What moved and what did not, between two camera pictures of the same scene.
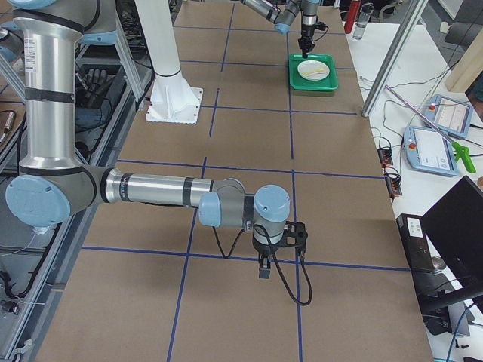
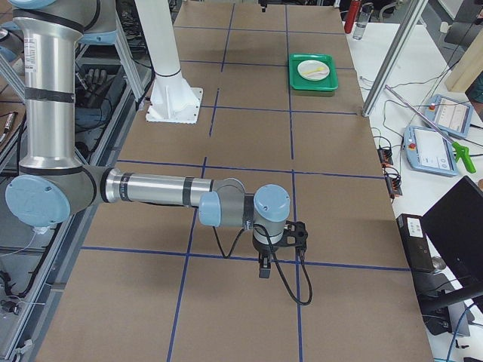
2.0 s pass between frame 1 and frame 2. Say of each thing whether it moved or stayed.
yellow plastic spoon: stayed
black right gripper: stayed
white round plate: stayed
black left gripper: moved
